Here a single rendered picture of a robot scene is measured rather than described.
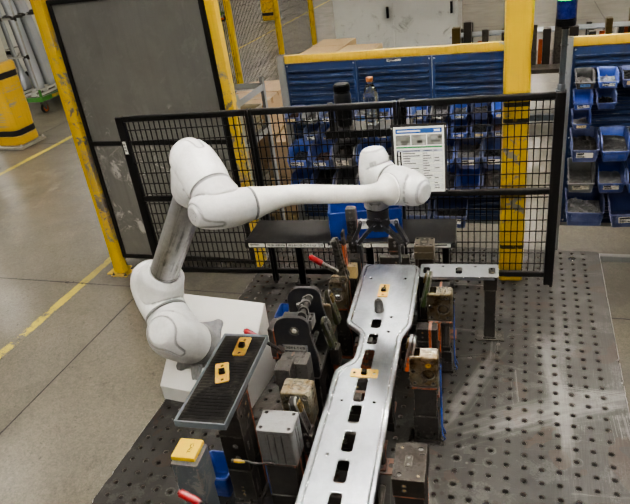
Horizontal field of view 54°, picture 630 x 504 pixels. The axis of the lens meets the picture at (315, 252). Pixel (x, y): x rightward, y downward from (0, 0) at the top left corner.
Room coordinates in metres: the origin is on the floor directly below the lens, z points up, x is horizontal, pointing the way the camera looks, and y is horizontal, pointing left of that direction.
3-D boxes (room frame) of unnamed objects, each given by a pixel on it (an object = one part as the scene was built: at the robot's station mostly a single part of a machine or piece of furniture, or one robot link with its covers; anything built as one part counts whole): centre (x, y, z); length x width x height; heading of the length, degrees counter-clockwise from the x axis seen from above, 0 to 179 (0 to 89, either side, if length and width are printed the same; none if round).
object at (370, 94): (2.56, -0.32, 1.53); 0.06 x 0.06 x 0.20
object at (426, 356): (1.47, -0.28, 0.87); 0.12 x 0.09 x 0.35; 74
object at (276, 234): (2.38, -0.16, 1.02); 0.90 x 0.22 x 0.03; 74
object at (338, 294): (1.96, -0.07, 0.88); 0.07 x 0.06 x 0.35; 74
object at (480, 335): (1.95, -0.64, 0.84); 0.11 x 0.06 x 0.29; 74
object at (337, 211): (2.36, -0.23, 1.10); 0.30 x 0.17 x 0.13; 83
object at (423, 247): (2.14, -0.43, 0.88); 0.08 x 0.08 x 0.36; 74
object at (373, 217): (1.91, -0.23, 1.29); 0.08 x 0.07 x 0.09; 74
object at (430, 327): (1.68, -0.34, 0.84); 0.11 x 0.08 x 0.29; 74
